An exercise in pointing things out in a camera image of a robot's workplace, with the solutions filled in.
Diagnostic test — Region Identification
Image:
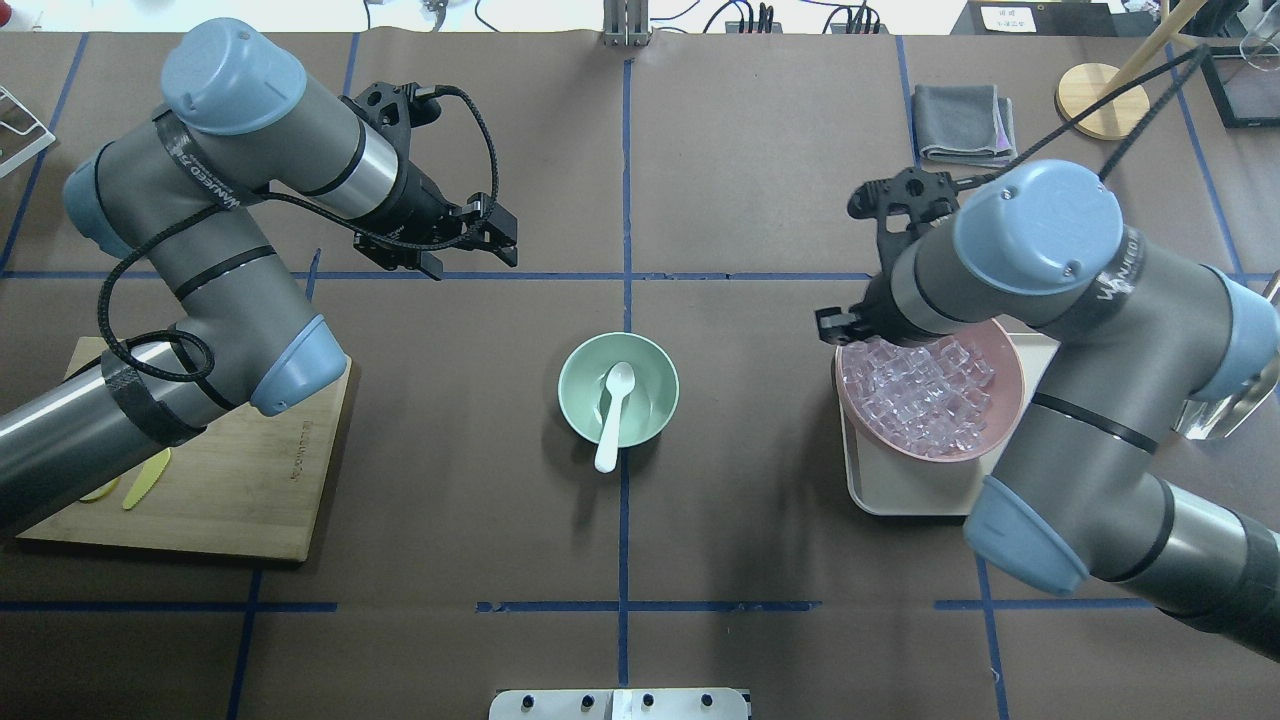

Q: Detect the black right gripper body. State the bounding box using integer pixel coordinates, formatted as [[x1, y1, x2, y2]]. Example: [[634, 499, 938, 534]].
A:
[[849, 250, 936, 346]]

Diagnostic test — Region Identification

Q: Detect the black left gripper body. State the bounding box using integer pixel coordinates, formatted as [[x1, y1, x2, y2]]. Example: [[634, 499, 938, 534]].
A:
[[353, 170, 468, 270]]

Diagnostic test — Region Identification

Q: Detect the white plastic spoon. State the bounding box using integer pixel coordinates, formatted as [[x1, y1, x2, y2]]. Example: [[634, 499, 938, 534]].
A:
[[593, 361, 636, 473]]

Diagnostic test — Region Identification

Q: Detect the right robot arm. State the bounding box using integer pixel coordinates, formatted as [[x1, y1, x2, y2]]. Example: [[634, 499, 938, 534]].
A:
[[815, 159, 1279, 660]]

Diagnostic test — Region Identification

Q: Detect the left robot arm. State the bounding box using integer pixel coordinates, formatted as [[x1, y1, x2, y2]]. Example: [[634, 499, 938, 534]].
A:
[[1, 18, 518, 539]]

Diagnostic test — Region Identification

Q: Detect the pile of ice cubes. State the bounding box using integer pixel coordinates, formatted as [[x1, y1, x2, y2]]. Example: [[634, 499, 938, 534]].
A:
[[836, 340, 996, 459]]

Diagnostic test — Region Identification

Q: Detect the pink bowl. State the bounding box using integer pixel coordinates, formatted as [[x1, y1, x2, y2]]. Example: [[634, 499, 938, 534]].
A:
[[835, 320, 1027, 462]]

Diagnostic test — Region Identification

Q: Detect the mint green bowl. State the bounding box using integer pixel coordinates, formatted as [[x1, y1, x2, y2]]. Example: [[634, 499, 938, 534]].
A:
[[556, 332, 680, 448]]

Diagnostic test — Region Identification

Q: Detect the metal ice scoop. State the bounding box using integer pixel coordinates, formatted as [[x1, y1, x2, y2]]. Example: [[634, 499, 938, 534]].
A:
[[1172, 272, 1279, 439]]

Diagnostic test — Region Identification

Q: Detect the beige tray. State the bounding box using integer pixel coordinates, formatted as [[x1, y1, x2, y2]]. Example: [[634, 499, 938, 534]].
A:
[[837, 333, 1059, 516]]

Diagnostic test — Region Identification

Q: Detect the grey folded cloth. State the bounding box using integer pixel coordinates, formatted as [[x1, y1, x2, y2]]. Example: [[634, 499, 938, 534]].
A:
[[911, 85, 1019, 168]]

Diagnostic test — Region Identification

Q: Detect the wooden cutting board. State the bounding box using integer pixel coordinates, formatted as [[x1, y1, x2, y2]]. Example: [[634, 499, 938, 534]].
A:
[[18, 369, 352, 562]]

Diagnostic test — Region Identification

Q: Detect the wooden paper towel stand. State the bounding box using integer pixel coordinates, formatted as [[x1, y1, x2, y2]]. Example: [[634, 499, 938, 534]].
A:
[[1053, 1, 1206, 141]]

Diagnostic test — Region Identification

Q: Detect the yellow plastic knife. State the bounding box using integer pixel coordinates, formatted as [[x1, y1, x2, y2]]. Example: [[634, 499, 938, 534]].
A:
[[122, 448, 172, 511]]

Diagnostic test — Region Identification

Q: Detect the lemon slice near bun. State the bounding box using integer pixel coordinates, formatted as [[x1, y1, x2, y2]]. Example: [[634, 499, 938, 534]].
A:
[[78, 477, 120, 503]]

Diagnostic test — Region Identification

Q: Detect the metal cup rack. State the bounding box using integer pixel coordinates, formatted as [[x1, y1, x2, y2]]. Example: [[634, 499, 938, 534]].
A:
[[1, 86, 58, 178]]

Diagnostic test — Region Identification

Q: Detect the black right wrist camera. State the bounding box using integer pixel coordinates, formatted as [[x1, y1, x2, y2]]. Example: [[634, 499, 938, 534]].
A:
[[846, 167, 960, 237]]

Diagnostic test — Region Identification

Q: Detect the aluminium frame post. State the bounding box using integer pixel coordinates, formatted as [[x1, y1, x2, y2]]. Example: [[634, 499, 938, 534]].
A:
[[602, 0, 653, 47]]

